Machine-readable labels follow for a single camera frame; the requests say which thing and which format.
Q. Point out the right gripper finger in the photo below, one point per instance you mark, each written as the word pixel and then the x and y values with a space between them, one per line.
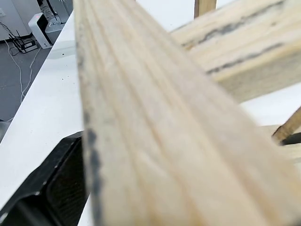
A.
pixel 54 188

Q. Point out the wooden bar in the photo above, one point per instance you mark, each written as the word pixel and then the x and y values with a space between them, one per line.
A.
pixel 244 54
pixel 150 131
pixel 205 8

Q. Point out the black router with antennas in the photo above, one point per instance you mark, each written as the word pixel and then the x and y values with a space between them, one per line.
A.
pixel 23 43

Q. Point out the white and black box device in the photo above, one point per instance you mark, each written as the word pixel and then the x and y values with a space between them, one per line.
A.
pixel 40 30

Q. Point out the wooden seat board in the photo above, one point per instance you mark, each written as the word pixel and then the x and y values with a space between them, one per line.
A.
pixel 285 139

